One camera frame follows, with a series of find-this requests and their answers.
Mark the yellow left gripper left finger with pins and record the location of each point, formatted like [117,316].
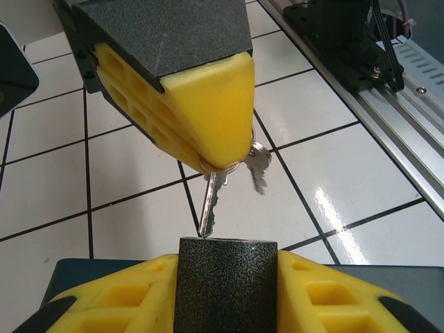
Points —
[114,305]

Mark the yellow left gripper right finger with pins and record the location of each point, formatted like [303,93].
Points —
[329,305]

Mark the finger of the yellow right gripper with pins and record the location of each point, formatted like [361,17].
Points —
[208,104]
[138,118]

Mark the silver key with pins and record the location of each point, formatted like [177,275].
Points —
[208,208]
[259,163]

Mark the dark speckled padlock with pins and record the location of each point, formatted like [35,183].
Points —
[225,288]

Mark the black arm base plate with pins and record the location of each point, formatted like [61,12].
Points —
[322,31]

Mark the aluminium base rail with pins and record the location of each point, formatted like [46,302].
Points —
[399,114]

